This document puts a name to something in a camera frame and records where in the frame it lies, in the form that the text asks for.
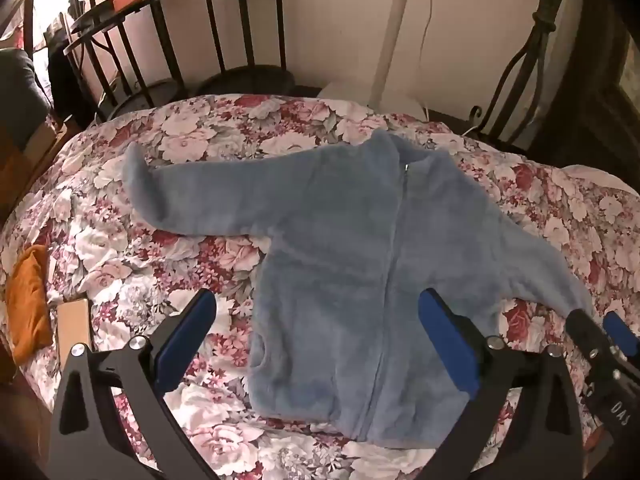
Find blue fleece jacket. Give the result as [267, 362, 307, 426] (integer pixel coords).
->
[122, 127, 596, 453]

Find mustard cloth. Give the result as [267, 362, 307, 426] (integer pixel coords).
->
[4, 243, 54, 367]

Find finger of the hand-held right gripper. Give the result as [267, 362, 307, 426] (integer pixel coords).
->
[602, 310, 640, 362]
[566, 306, 619, 367]

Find dark wooden cabinet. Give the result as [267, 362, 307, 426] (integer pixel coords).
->
[567, 0, 640, 173]

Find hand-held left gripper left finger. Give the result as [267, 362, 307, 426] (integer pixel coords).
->
[47, 288, 221, 480]

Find white floor lamp pole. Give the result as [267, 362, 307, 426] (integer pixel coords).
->
[320, 0, 418, 111]

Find grey upholstered chair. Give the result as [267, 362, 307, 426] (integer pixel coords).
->
[0, 47, 54, 153]

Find light brown flat box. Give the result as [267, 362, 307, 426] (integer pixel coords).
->
[55, 298, 93, 362]

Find white cable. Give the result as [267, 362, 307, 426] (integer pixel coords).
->
[416, 0, 439, 116]

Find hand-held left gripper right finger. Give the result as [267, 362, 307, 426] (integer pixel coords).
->
[415, 288, 584, 480]

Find dark folding table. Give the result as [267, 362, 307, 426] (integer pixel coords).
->
[45, 0, 166, 76]

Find floral blanket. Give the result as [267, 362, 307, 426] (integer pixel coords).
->
[0, 92, 640, 480]

